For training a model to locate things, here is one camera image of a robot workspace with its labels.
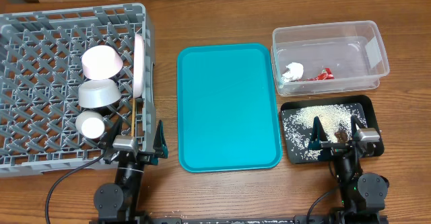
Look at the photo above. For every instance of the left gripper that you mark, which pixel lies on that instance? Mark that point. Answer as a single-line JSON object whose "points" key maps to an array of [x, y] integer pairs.
{"points": [[135, 156]]}

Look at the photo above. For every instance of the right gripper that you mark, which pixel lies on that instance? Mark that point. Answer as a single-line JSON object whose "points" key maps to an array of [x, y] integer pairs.
{"points": [[317, 142]]}

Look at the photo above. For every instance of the food scraps and rice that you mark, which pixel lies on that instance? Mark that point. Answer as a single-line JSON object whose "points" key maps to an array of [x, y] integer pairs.
{"points": [[298, 124]]}

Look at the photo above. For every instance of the wooden chopstick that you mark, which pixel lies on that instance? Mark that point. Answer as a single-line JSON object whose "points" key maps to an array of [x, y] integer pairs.
{"points": [[133, 112]]}

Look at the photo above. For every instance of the white paper cup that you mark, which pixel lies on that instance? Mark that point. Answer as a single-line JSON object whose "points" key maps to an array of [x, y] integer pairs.
{"points": [[90, 124]]}

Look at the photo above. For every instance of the red snack wrapper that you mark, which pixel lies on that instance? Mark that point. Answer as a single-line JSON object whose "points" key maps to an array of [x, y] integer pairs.
{"points": [[325, 74]]}

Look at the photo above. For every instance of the grey metal bowl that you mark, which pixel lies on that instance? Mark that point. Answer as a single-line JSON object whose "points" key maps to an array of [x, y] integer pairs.
{"points": [[98, 93]]}

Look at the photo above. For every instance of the white tissue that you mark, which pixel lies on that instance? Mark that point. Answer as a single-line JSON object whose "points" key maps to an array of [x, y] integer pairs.
{"points": [[294, 72]]}

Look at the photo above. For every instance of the small pink bowl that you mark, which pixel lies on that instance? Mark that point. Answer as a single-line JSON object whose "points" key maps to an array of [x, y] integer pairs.
{"points": [[101, 62]]}

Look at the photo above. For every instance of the large white plate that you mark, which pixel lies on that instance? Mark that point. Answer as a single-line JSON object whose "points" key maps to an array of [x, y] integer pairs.
{"points": [[138, 65]]}

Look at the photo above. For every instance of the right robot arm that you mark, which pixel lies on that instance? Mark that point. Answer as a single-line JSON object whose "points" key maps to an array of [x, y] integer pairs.
{"points": [[362, 194]]}

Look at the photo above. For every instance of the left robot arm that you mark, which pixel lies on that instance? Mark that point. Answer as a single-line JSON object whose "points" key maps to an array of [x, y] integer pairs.
{"points": [[117, 202]]}

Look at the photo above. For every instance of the clear plastic waste bin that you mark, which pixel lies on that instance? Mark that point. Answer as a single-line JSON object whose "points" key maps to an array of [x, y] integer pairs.
{"points": [[354, 52]]}

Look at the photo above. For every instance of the teal serving tray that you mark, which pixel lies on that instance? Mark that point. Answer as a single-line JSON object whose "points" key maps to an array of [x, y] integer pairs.
{"points": [[226, 109]]}

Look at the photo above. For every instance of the grey plastic dish rack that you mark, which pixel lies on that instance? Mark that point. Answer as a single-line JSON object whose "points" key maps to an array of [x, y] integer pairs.
{"points": [[41, 72]]}

